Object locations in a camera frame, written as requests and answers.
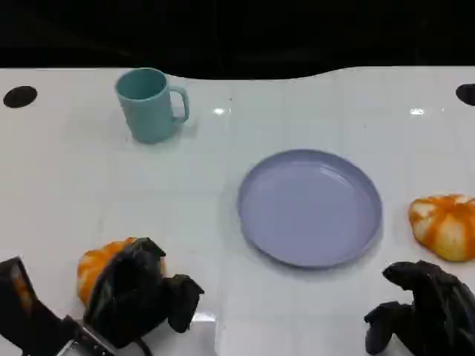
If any lilac plate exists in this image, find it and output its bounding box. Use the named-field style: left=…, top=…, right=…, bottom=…
left=237, top=148, right=383, bottom=269

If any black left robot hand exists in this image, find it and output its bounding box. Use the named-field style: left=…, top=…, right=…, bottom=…
left=83, top=237, right=206, bottom=349

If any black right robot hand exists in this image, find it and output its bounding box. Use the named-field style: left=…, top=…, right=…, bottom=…
left=364, top=260, right=475, bottom=356

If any pale green mug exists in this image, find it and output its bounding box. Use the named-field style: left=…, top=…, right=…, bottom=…
left=114, top=67, right=190, bottom=145

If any black table grommet hole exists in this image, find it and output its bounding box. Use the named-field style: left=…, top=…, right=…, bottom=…
left=2, top=85, right=38, bottom=109
left=455, top=83, right=475, bottom=106

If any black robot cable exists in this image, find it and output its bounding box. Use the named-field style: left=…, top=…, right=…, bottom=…
left=133, top=336, right=153, bottom=356

